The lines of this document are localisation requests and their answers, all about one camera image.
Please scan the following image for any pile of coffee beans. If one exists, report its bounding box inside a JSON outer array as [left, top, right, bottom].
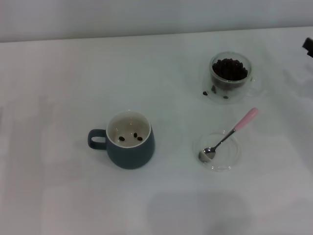
[[212, 58, 248, 81]]

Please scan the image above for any clear glass saucer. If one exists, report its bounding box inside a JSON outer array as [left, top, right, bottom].
[[192, 133, 242, 173]]

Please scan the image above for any clear double-wall glass cup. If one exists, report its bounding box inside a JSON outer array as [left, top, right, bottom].
[[202, 51, 264, 105]]

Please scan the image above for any dark blue ceramic mug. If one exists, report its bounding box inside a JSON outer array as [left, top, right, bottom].
[[88, 110, 156, 170]]

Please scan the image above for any pink-handled metal spoon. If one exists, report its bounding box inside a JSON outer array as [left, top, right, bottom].
[[198, 107, 259, 164]]

